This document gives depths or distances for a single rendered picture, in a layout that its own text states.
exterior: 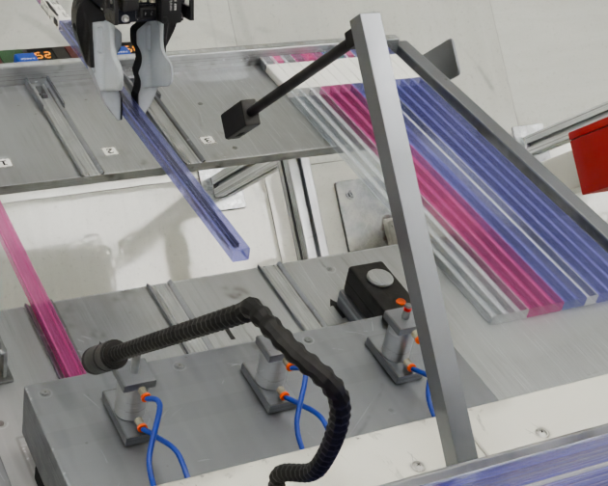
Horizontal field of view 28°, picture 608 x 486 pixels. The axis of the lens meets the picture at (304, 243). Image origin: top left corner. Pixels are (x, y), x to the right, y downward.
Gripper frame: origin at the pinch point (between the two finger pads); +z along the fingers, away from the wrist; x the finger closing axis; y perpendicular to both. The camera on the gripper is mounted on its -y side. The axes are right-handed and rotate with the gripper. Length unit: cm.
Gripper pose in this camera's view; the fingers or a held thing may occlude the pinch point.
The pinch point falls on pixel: (125, 101)
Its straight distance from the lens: 111.2
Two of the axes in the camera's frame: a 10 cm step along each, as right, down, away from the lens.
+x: 8.8, -1.4, 4.5
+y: 4.7, 3.5, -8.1
